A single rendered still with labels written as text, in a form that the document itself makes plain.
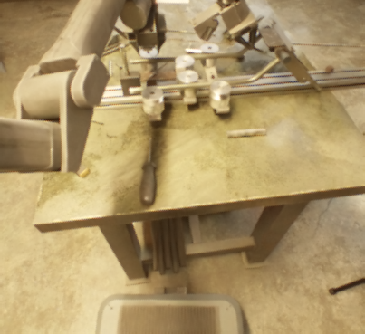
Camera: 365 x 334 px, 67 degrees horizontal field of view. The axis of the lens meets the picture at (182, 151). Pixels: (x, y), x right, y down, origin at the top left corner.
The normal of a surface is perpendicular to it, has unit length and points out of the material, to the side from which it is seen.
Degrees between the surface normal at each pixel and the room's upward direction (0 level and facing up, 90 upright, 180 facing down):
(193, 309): 0
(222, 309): 0
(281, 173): 0
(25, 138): 67
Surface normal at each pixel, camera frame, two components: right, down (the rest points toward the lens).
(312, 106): 0.00, -0.62
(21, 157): 0.91, 0.00
